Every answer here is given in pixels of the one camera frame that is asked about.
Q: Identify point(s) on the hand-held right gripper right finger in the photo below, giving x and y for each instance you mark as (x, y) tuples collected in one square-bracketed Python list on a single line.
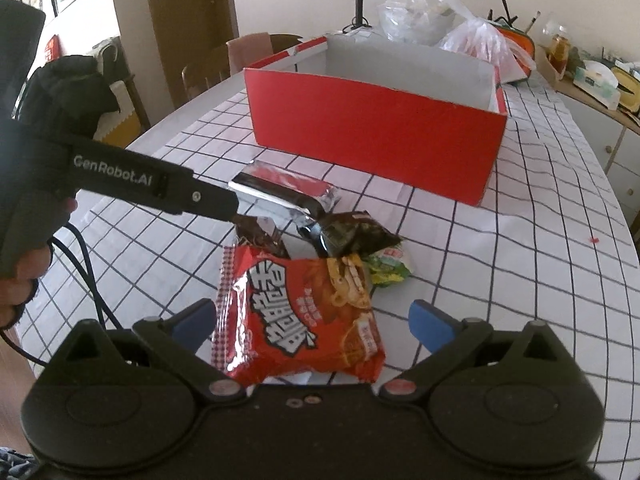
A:
[(431, 327)]

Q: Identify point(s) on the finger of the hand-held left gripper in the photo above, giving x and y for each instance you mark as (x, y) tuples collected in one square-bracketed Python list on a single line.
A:
[(205, 197), (314, 239)]

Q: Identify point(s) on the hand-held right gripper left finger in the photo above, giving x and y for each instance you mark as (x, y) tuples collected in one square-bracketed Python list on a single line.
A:
[(192, 322)]

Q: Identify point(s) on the silver foil snack packet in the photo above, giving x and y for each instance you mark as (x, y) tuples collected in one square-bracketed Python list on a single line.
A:
[(285, 190)]

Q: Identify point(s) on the red noodle snack packet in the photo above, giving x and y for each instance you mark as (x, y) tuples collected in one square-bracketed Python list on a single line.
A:
[(300, 320)]

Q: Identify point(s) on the red cardboard box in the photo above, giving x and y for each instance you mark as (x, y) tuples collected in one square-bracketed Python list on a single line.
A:
[(380, 130)]

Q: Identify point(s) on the person's left hand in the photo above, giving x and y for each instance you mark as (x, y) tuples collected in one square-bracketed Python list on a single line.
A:
[(22, 285)]

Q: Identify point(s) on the dark glossy snack packet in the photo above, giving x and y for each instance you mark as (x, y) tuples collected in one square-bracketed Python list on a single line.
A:
[(357, 235)]

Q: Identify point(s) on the brown snack packet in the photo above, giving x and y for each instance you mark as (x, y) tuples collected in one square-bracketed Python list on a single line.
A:
[(262, 237)]

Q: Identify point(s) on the green snack packet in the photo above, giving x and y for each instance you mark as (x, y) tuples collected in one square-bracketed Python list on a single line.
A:
[(392, 262)]

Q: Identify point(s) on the checked tablecloth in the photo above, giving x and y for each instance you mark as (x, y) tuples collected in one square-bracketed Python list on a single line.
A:
[(500, 270)]

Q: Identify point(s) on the wooden chair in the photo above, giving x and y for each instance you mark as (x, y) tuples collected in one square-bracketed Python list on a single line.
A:
[(205, 75)]

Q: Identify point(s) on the pink cloth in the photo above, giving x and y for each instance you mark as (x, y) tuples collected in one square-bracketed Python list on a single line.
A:
[(250, 55)]

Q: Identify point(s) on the wooden door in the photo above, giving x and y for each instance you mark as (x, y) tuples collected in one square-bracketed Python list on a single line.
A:
[(185, 30)]

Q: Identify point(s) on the clear plastic bag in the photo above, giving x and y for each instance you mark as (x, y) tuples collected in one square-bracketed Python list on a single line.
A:
[(415, 10)]

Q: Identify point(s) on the plastic bag with red contents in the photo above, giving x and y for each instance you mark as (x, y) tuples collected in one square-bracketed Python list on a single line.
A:
[(480, 47)]

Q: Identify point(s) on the white cabinet with wooden top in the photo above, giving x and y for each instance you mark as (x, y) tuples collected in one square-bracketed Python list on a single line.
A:
[(615, 150)]

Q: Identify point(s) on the orange case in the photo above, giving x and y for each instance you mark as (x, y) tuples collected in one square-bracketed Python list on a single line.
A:
[(522, 45)]

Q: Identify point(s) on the green tissue box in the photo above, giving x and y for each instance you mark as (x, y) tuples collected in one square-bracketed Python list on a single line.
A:
[(597, 85)]

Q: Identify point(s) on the paint brush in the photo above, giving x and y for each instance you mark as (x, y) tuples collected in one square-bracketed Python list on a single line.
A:
[(503, 5), (532, 21)]

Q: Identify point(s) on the amber liquid bottle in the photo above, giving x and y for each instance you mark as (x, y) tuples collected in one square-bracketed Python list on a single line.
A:
[(558, 52)]

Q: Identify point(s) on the yellow tissue holder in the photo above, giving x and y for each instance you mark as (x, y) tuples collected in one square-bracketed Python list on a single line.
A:
[(629, 85)]

